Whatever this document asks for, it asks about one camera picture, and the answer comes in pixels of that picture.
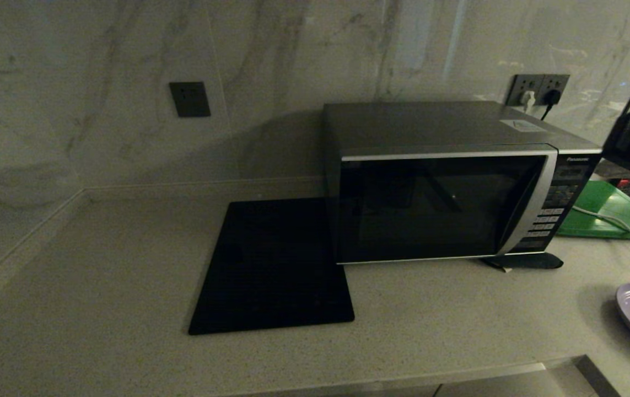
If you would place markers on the silver black microwave oven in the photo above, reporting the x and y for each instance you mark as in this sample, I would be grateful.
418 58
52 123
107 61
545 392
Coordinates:
430 124

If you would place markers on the black glass induction cooktop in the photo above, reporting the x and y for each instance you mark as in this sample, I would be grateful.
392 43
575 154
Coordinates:
270 264

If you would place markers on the black glass microwave door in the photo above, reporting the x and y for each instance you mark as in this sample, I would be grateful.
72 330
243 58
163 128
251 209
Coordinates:
419 209

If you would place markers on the single black wall socket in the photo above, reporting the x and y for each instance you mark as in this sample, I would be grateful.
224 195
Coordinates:
189 99

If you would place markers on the green plastic cutting board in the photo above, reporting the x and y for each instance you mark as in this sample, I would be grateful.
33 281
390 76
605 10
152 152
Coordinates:
607 215

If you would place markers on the white power plug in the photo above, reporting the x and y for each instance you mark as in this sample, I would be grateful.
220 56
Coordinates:
527 100

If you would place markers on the double grey wall socket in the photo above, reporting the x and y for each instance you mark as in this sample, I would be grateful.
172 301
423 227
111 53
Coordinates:
535 82

